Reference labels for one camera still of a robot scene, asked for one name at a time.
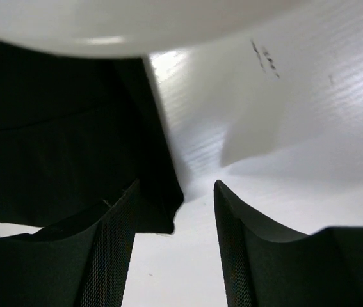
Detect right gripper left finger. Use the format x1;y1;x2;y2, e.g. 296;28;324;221
0;182;140;306

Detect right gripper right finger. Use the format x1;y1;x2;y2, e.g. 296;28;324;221
214;181;363;306

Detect black skirt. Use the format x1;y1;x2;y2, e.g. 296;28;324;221
0;42;184;234

